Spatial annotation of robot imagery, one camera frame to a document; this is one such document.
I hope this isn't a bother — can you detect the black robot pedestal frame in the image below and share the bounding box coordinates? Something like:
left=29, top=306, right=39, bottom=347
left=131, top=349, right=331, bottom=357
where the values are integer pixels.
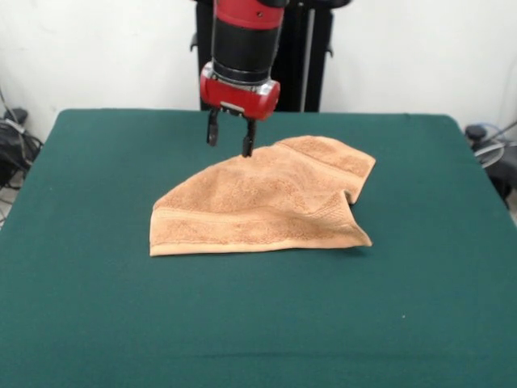
left=189, top=0, right=352, bottom=113

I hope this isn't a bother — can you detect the black equipment block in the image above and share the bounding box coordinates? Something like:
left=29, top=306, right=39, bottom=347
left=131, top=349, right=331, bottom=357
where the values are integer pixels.
left=482, top=151, right=517, bottom=211

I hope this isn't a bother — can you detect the dark green table cloth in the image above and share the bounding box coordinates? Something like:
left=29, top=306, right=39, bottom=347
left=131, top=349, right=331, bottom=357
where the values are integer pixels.
left=0, top=108, right=517, bottom=388

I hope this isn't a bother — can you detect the orange terry towel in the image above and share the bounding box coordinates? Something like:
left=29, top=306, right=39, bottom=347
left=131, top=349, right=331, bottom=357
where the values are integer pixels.
left=149, top=136, right=377, bottom=258

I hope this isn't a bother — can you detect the black cable bundle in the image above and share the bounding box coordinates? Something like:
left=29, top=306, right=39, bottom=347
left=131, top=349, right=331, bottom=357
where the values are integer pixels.
left=0, top=120, right=44, bottom=191

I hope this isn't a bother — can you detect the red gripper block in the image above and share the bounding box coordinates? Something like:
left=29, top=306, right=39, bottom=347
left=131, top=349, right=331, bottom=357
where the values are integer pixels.
left=199, top=61, right=282, bottom=158

